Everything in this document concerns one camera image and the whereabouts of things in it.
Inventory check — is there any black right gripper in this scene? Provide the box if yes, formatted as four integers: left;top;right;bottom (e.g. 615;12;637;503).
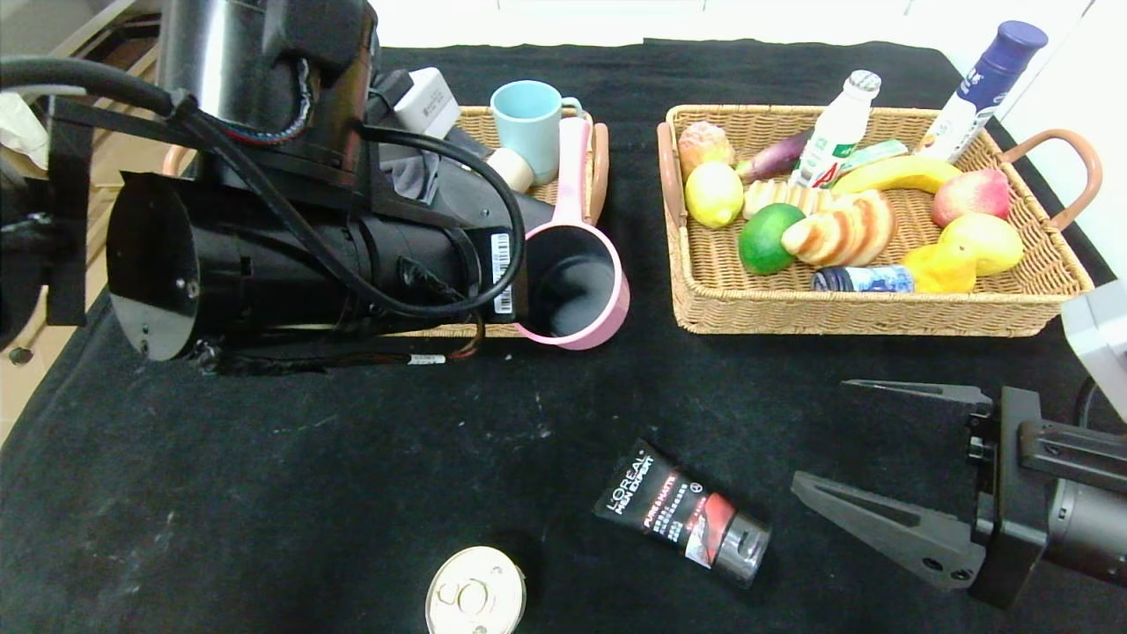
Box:
790;379;1127;610

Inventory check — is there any toy croissant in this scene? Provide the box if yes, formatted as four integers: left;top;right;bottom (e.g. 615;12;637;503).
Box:
782;189;899;269

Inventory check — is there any black cosmetic tube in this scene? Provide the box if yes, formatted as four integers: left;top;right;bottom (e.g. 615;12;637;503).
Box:
593;439;772;589

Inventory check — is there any green lime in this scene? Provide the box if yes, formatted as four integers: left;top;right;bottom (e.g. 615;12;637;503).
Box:
738;203;807;276

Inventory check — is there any pink saucepan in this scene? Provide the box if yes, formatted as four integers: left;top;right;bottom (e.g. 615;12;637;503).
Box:
515;117;631;351

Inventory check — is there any round tin can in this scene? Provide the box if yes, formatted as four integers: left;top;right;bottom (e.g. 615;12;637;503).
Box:
425;545;527;634

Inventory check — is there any yellow mango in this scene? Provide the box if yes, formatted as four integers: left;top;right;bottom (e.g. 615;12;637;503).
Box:
938;213;1027;276

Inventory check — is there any red apple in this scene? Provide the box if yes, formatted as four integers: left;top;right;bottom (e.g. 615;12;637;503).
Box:
932;168;1012;230

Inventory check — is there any yellow banana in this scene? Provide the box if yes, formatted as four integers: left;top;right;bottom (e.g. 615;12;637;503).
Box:
832;154;962;196

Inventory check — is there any sliced bread loaf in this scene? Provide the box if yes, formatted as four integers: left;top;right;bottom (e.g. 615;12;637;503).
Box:
742;179;837;221

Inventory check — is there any white milk drink bottle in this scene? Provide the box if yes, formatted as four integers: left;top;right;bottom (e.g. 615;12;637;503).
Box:
788;70;881;190

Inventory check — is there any yellow lemon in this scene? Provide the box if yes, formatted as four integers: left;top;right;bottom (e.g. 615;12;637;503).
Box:
684;161;745;230

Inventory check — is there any purple eggplant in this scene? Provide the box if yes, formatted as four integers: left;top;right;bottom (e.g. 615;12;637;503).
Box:
738;130;815;184

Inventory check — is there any orange pink peach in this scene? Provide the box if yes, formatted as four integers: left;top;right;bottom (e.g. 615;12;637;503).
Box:
676;122;736;177

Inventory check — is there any white bottle with blue cap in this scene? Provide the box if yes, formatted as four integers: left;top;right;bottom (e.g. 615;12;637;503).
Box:
920;21;1049;164

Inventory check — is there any black table cloth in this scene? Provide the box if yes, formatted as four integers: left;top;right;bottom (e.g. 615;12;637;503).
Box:
0;40;1127;634

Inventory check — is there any small beige cup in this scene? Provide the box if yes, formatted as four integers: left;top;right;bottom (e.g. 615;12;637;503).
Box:
484;148;535;195

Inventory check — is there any black glasses case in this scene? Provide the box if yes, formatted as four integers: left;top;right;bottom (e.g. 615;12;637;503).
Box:
431;158;556;234

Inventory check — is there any light blue mug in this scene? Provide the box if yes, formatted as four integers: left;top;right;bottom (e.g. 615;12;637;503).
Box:
490;81;586;186

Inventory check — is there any grey cloth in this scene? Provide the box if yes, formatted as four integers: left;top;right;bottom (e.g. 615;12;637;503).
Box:
387;145;468;203

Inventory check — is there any wooden rack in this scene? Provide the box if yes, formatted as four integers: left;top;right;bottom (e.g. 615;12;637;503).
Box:
0;291;54;371

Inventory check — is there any white hanging cloth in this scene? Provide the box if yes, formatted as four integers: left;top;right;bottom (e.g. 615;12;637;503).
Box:
0;91;51;149

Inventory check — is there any wicker basket with handles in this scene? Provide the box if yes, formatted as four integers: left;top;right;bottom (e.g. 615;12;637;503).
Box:
163;106;610;340
657;106;1103;338

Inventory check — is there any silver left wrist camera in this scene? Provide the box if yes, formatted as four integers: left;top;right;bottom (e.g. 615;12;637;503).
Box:
392;67;461;140

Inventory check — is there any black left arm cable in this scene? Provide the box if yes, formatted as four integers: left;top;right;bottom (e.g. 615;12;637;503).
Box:
0;55;529;322

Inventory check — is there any grey shelf frame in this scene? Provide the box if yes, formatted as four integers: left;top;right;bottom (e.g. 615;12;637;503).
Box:
0;0;164;63

